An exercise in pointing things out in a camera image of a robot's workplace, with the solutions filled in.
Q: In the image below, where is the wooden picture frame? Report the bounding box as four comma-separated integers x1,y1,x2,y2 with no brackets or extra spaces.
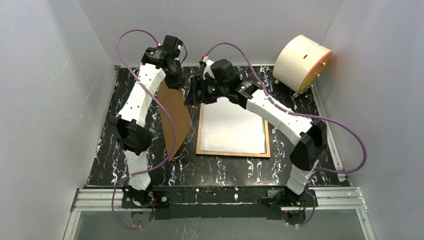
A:
195,99,271,159

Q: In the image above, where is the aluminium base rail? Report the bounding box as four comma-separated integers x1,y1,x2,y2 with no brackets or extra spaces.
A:
63,186,376,240

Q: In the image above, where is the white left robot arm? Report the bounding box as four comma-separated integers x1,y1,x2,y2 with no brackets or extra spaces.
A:
108,35,192,191

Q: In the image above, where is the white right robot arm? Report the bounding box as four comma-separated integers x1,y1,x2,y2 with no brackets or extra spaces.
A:
184,59,327,196

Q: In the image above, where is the landscape photo print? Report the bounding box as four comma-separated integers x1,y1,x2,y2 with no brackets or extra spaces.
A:
200,96,267,155

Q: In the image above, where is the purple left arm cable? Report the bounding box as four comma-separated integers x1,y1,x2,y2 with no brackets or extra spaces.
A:
111,29,188,230

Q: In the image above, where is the brown backing board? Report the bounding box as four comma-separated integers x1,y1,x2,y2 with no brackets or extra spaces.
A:
156,82,192,162

